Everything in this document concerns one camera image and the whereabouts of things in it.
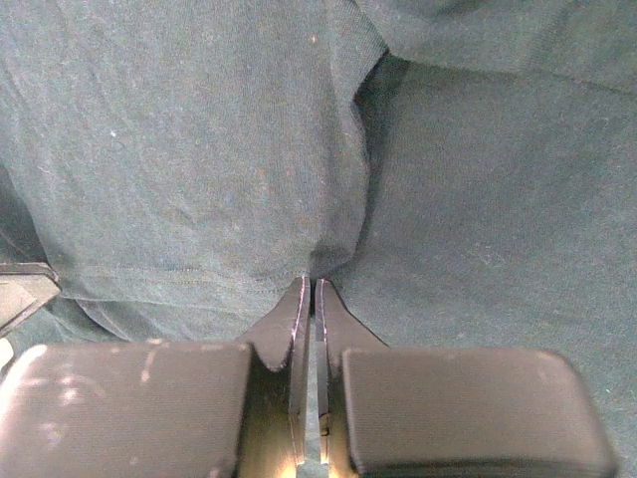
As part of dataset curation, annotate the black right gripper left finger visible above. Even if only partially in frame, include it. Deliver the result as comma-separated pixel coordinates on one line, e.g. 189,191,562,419
1,277,311,477

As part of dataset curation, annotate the black t-shirt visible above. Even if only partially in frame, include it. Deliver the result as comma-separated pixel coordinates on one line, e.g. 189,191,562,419
1,1,636,477

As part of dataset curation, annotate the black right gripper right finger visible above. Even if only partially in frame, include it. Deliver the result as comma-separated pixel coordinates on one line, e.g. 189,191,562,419
316,279,617,477

